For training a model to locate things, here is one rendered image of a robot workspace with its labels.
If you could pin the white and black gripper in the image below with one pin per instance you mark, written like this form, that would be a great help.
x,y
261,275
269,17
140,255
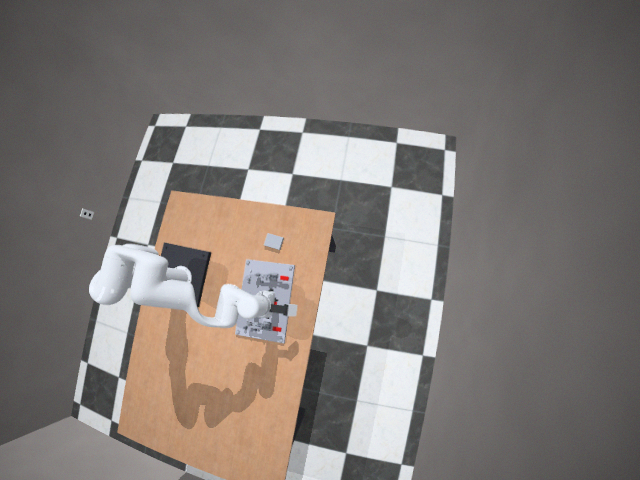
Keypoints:
x,y
271,297

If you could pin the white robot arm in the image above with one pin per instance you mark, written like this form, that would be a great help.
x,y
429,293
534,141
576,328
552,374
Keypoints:
x,y
149,287

